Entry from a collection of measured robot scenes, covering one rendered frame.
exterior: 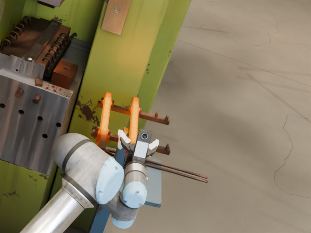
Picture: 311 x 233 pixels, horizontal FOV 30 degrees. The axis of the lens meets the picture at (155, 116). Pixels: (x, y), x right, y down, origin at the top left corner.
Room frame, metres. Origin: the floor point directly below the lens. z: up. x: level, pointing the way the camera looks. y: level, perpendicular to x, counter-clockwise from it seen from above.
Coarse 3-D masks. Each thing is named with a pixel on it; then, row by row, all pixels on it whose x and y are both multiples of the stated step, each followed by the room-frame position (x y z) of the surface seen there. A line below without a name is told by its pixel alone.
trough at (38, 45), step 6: (54, 24) 2.51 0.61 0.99; (48, 30) 2.44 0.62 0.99; (42, 36) 2.35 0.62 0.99; (48, 36) 2.38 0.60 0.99; (36, 42) 2.26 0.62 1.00; (42, 42) 2.31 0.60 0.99; (36, 48) 2.24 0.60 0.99; (30, 54) 2.17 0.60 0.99; (36, 54) 2.19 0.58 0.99; (30, 60) 2.12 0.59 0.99
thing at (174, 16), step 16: (176, 0) 2.71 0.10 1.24; (176, 16) 2.71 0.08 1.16; (160, 32) 2.71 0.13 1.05; (176, 32) 2.72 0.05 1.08; (160, 48) 2.71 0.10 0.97; (160, 64) 2.71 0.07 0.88; (144, 80) 2.71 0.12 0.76; (160, 80) 2.72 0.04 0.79; (144, 96) 2.71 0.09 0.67; (144, 112) 2.72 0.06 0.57
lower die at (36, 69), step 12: (36, 24) 2.44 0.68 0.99; (48, 24) 2.47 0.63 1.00; (60, 24) 2.51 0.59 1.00; (24, 36) 2.31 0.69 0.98; (36, 36) 2.33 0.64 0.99; (12, 48) 2.17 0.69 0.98; (24, 48) 2.19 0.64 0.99; (48, 48) 2.26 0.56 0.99; (0, 60) 2.10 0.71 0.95; (12, 60) 2.10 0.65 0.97; (24, 60) 2.11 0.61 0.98; (36, 60) 2.13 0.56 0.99; (48, 60) 2.16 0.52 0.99; (24, 72) 2.11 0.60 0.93; (36, 72) 2.11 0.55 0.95
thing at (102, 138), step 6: (108, 96) 2.08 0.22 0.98; (108, 102) 2.04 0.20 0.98; (108, 108) 1.99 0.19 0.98; (102, 114) 1.94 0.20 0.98; (108, 114) 1.95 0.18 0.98; (102, 120) 1.90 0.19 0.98; (108, 120) 1.91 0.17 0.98; (102, 126) 1.86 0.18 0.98; (102, 132) 1.82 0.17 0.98; (96, 138) 1.79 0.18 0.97; (102, 138) 1.77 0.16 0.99; (108, 138) 1.79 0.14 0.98; (102, 144) 1.73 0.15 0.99
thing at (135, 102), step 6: (132, 102) 2.10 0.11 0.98; (138, 102) 2.12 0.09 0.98; (132, 108) 2.06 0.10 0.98; (138, 108) 2.07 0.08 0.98; (132, 114) 2.01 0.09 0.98; (132, 120) 1.97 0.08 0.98; (132, 126) 1.93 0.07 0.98; (132, 132) 1.89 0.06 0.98; (132, 138) 1.85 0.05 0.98; (126, 150) 1.78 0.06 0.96
